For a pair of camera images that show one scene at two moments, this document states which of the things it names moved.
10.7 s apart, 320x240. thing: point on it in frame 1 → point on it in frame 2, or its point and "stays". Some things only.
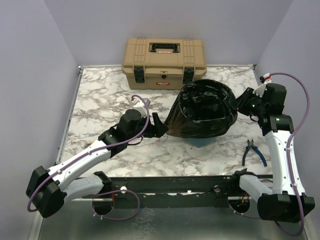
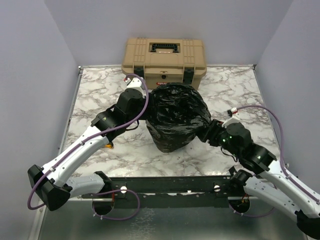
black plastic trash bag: (204, 109) → (178, 113)
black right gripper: (239, 103) → (209, 131)
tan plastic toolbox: (161, 63) stays
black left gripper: (157, 130) → (148, 112)
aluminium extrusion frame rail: (35, 232) stays
